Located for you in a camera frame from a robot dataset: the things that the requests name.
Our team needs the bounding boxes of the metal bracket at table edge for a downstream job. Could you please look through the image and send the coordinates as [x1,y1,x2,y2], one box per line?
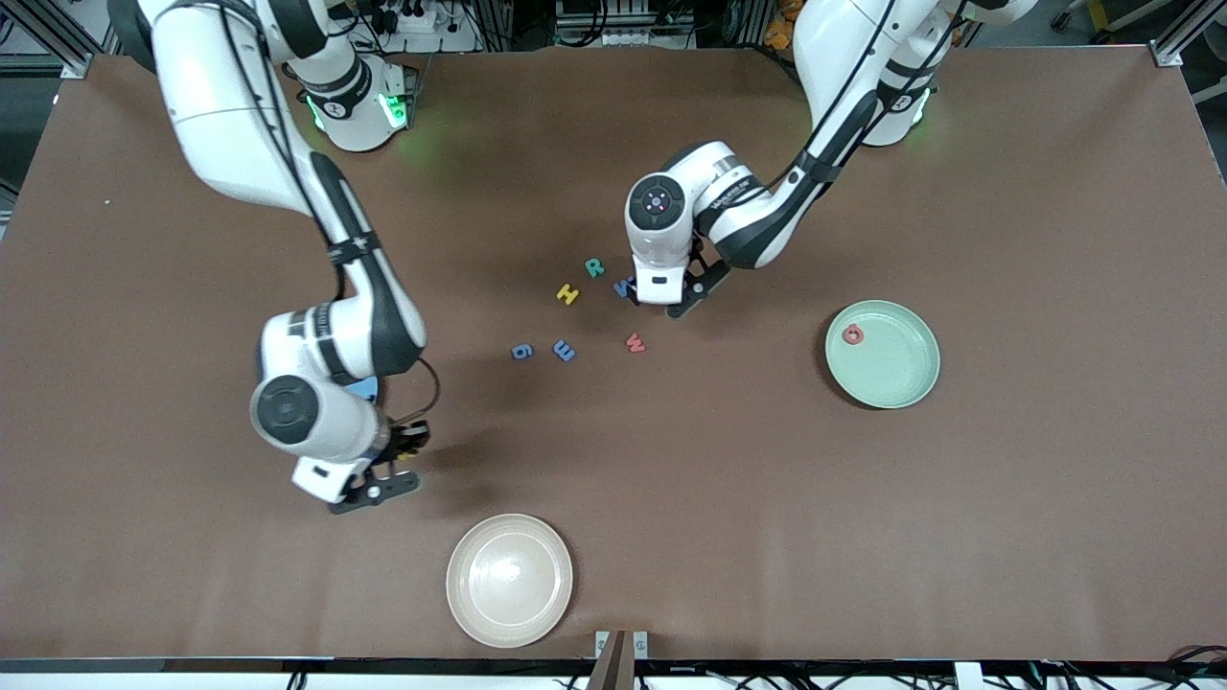
[587,629,651,690]

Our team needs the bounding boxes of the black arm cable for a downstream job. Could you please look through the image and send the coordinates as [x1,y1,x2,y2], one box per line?
[767,0,960,193]
[173,0,443,425]

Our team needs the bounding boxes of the green plate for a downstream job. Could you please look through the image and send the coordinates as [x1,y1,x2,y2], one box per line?
[824,300,941,410]

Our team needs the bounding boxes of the brown table cover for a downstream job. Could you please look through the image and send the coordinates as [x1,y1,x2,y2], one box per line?
[0,46,1227,662]

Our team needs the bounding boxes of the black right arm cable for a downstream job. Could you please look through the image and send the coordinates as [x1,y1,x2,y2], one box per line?
[173,0,443,425]

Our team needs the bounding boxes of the white power strip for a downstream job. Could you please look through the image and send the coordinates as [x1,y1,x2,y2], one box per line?
[379,0,480,54]

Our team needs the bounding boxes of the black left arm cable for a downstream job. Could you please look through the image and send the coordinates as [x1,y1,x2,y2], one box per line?
[767,0,960,193]

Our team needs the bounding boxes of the orange net bag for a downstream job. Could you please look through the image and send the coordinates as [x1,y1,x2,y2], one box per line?
[764,0,806,51]

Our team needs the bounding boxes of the beige plate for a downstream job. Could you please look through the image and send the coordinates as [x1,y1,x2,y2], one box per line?
[446,514,574,649]

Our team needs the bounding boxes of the aluminium frame post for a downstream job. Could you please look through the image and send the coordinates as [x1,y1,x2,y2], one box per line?
[0,0,130,80]
[1150,0,1227,68]

